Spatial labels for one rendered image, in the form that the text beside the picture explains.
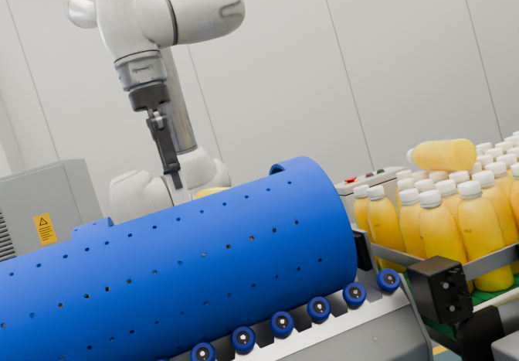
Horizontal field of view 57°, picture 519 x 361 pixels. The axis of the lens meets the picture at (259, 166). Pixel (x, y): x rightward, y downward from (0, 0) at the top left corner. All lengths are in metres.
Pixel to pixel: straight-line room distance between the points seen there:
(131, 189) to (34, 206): 1.13
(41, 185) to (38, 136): 1.35
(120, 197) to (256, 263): 0.75
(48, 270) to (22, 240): 1.75
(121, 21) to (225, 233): 0.42
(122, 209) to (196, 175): 0.25
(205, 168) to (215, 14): 0.67
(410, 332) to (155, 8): 0.76
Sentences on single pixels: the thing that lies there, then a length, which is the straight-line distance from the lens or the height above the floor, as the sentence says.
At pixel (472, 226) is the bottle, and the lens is 0.97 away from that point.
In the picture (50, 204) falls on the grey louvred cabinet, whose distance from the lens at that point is 2.55.
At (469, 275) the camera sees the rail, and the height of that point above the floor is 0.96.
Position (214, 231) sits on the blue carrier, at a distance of 0.83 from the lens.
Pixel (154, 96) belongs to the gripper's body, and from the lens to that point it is 0.92.
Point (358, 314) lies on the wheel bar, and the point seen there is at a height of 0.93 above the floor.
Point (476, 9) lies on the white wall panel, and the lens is 4.54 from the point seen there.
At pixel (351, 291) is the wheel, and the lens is 0.95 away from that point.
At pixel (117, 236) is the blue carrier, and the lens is 0.86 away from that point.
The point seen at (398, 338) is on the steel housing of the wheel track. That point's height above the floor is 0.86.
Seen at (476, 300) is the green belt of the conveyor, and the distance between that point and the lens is 0.99.
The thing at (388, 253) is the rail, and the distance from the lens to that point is 1.12.
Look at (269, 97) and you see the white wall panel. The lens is 3.79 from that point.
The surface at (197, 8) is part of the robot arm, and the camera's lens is 0.96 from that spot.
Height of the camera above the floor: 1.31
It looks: 4 degrees down
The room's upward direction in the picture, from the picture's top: 17 degrees counter-clockwise
